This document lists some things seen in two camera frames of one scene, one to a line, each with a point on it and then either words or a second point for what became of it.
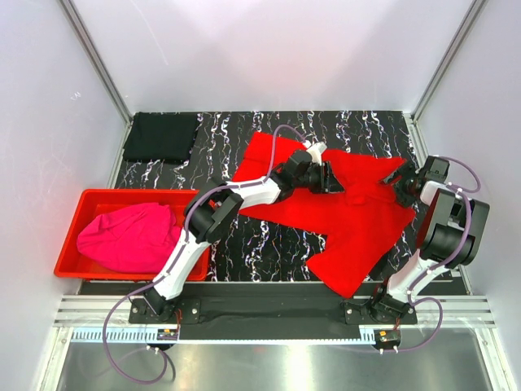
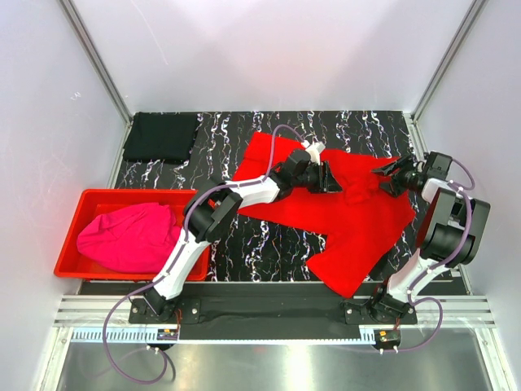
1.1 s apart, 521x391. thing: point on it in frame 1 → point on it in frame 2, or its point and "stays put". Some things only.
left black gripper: [326, 182] stays put
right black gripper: [403, 199] → [404, 163]
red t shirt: [363, 221] stays put
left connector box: [167, 335] stays put
